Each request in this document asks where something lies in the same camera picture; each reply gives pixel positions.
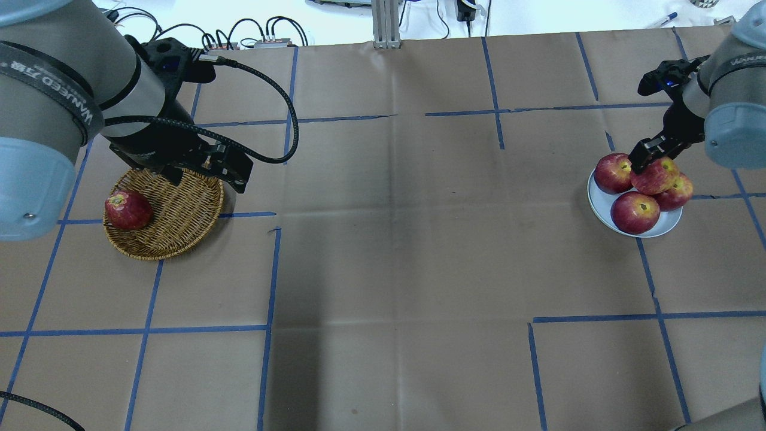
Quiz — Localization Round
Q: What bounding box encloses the black gripper near plate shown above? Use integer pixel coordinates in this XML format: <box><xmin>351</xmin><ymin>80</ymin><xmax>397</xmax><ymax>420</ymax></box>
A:
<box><xmin>628</xmin><ymin>101</ymin><xmax>705</xmax><ymax>174</ymax></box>

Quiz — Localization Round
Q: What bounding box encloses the black gripper near basket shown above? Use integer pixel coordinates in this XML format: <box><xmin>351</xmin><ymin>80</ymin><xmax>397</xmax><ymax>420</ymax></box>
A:
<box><xmin>108</xmin><ymin>102</ymin><xmax>253</xmax><ymax>194</ymax></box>

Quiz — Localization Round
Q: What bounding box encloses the red apple on plate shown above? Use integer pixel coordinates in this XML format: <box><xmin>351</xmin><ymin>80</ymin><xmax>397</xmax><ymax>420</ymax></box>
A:
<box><xmin>594</xmin><ymin>153</ymin><xmax>634</xmax><ymax>195</ymax></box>

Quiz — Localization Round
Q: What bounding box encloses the yellow-red apple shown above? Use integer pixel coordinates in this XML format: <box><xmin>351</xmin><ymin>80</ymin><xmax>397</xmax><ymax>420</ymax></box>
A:
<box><xmin>630</xmin><ymin>157</ymin><xmax>680</xmax><ymax>195</ymax></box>

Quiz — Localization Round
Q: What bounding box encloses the red apple plate front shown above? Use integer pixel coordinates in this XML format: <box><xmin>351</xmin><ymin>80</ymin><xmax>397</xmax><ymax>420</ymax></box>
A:
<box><xmin>610</xmin><ymin>191</ymin><xmax>661</xmax><ymax>235</ymax></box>

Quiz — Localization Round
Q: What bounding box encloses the aluminium frame post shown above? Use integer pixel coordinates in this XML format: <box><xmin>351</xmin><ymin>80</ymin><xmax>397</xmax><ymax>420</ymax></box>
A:
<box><xmin>371</xmin><ymin>0</ymin><xmax>402</xmax><ymax>49</ymax></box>

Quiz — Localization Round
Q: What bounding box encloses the silver robot arm near plate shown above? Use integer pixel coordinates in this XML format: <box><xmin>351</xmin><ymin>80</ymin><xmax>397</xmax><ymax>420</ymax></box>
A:
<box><xmin>628</xmin><ymin>4</ymin><xmax>765</xmax><ymax>174</ymax></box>

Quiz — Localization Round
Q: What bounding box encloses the dark red apple in basket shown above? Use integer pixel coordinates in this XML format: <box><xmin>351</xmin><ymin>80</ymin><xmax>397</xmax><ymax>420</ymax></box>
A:
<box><xmin>105</xmin><ymin>189</ymin><xmax>154</xmax><ymax>231</ymax></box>

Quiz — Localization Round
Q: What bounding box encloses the red apple plate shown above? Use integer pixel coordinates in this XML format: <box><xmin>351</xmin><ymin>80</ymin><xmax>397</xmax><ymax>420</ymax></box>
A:
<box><xmin>653</xmin><ymin>172</ymin><xmax>694</xmax><ymax>212</ymax></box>
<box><xmin>610</xmin><ymin>191</ymin><xmax>661</xmax><ymax>235</ymax></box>

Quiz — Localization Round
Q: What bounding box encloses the red apple plate right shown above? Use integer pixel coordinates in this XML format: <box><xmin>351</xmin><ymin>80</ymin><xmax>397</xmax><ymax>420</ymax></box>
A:
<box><xmin>653</xmin><ymin>172</ymin><xmax>694</xmax><ymax>212</ymax></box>

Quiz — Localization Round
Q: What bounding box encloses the woven wicker basket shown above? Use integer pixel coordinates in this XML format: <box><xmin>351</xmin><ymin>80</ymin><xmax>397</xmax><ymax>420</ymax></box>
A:
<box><xmin>103</xmin><ymin>169</ymin><xmax>225</xmax><ymax>261</ymax></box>

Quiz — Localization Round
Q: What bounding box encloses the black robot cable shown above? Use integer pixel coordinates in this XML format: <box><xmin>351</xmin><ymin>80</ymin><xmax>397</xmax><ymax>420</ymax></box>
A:
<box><xmin>105</xmin><ymin>55</ymin><xmax>299</xmax><ymax>165</ymax></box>

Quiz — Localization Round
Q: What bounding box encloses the white plate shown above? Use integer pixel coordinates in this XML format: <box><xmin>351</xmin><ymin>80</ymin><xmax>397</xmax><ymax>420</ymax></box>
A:
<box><xmin>586</xmin><ymin>170</ymin><xmax>683</xmax><ymax>238</ymax></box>

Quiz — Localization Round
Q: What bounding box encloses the silver robot arm near basket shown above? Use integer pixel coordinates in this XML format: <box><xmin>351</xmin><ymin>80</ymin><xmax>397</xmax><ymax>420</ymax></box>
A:
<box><xmin>1</xmin><ymin>1</ymin><xmax>253</xmax><ymax>242</ymax></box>

